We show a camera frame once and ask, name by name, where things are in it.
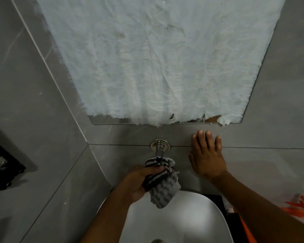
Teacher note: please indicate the white ceramic sink basin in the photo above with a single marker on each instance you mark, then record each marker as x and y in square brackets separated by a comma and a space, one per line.
[182, 220]

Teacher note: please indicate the person's right forearm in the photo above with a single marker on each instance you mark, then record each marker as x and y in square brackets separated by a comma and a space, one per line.
[263, 212]

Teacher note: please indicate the chrome wall faucet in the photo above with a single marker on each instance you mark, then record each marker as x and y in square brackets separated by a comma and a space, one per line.
[160, 148]

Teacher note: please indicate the orange and yellow plastic item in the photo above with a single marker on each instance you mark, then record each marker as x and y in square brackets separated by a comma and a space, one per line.
[300, 208]

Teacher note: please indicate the person's right little finger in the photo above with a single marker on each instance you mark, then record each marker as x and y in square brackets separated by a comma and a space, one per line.
[218, 144]

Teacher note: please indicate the grey striped cleaning cloth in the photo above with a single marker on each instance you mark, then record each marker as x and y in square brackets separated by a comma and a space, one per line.
[162, 183]

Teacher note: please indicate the mirror covered with white paper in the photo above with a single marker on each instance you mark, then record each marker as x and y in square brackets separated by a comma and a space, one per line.
[162, 58]

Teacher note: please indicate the person's left forearm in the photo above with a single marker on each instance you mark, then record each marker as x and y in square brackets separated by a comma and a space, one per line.
[109, 220]

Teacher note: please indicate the person's right hand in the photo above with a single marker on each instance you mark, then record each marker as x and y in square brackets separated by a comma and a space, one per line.
[208, 161]

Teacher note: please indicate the person's right thumb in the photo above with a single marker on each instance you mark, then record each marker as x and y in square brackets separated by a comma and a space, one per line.
[191, 161]

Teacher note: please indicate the person's right middle finger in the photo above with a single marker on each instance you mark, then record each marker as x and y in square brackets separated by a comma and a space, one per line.
[202, 140]

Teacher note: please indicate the person's left thumb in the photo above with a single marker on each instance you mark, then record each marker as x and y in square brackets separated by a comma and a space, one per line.
[154, 170]

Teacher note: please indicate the person's left hand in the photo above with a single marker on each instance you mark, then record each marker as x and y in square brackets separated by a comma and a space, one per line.
[131, 183]

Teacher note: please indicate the black wall-mounted holder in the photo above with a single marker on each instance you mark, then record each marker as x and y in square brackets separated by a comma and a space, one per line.
[1, 167]

